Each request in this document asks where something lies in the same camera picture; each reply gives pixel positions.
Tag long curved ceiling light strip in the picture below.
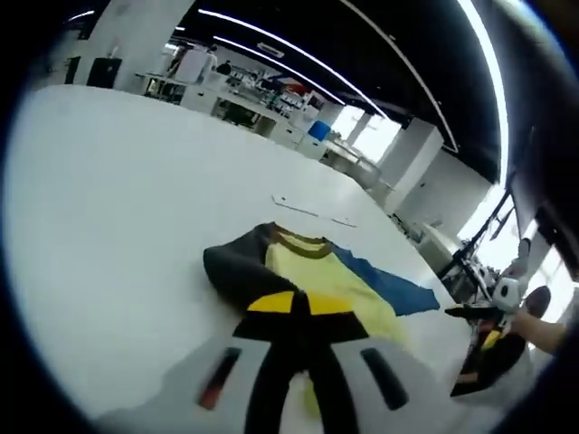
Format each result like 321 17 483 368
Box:
456 0 510 182

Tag black box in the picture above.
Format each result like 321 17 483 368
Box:
85 57 123 90

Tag black monitor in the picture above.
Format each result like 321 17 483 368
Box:
508 126 579 272

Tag white workbench cabinets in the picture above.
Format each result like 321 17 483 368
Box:
144 74 327 159

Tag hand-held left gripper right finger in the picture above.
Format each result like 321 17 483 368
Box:
307 296 458 434

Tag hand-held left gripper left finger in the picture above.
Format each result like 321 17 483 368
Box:
97 291 309 434

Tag white square pillar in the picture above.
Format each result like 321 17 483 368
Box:
90 0 200 91

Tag white strip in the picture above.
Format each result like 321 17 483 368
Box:
271 194 358 229

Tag blue container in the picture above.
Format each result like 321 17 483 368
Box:
308 120 331 142

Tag yellow blue black garment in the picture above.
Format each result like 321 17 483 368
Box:
202 221 441 354

